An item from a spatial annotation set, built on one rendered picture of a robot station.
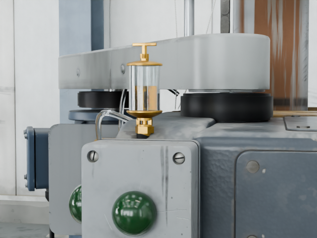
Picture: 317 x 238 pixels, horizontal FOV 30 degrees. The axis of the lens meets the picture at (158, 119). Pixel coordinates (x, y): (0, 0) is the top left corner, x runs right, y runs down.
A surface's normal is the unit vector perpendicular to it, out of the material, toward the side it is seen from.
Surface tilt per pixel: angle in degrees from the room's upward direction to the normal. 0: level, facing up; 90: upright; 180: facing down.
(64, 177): 90
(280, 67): 90
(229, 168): 90
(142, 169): 90
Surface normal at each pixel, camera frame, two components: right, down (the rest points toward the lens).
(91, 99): -0.56, 0.04
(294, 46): -0.20, 0.05
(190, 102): -0.83, 0.03
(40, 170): 0.25, 0.05
